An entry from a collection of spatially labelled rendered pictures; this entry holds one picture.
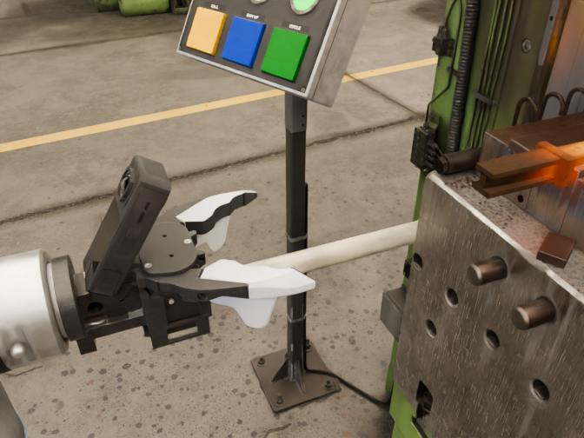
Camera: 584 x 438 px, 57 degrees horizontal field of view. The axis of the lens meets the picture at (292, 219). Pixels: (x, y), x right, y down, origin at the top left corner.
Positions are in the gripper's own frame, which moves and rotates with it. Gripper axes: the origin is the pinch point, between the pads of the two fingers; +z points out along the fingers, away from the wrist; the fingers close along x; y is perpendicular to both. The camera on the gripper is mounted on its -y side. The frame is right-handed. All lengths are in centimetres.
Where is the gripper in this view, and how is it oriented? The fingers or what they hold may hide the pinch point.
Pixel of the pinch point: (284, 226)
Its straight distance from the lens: 49.9
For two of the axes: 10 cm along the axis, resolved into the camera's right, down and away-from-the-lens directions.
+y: 0.0, 8.2, 5.7
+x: 3.8, 5.3, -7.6
